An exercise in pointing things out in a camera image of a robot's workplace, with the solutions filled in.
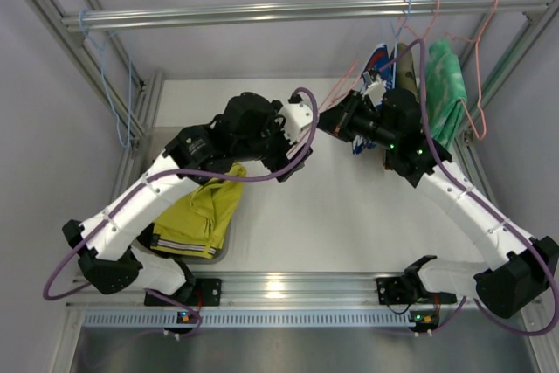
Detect pink hanger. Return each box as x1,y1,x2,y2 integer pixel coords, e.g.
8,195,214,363
319,59,361,112
395,0,441,41
445,0,500,141

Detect yellow-green trousers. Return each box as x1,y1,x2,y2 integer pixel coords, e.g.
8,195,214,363
150,162,248,260

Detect light blue wire hanger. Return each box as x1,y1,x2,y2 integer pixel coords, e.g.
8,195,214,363
79,7,135,147

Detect black trousers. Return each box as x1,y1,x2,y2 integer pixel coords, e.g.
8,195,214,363
136,224,159,251

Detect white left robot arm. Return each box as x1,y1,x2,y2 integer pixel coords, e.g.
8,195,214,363
63,88,319,296

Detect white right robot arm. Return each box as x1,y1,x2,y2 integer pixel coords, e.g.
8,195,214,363
318,89,558,319

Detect green tie-dye trousers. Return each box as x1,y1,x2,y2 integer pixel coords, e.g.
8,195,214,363
426,38,467,149

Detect pink hanger under camouflage shorts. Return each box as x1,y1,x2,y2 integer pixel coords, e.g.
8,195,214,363
395,0,441,41

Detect blue hanger under patterned shorts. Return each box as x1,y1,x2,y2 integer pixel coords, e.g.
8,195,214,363
384,0,412,90

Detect pink hanger under green trousers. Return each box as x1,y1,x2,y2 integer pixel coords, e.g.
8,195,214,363
445,0,500,141

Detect blue patterned shorts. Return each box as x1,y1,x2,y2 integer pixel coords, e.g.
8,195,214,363
350,42,398,155

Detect camouflage shorts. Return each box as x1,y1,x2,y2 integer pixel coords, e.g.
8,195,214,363
382,43,420,171

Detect clear plastic bin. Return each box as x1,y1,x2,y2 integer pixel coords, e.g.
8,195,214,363
139,126,241,266

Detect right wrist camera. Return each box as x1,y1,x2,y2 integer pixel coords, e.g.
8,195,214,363
362,70,386,106

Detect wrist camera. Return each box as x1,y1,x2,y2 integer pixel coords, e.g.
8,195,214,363
279,102,313,146
362,70,386,106

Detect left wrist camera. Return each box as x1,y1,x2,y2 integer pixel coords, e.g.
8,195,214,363
279,102,313,146

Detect aluminium corner bracket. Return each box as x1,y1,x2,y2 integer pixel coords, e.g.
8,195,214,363
461,128,477,147

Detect front aluminium rail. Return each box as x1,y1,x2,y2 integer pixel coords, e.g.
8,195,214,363
65,271,542,309

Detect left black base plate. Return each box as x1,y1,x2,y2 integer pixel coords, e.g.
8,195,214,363
144,278,222,307

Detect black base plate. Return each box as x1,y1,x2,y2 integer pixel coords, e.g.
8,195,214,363
376,275,458,306
144,278,222,307

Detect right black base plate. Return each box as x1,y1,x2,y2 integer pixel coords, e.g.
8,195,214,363
376,275,458,306

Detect aluminium hanging rail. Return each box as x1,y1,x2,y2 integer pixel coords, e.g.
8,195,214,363
61,0,554,33

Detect slotted cable duct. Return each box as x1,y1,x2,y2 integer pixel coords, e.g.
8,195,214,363
82,309,436,328

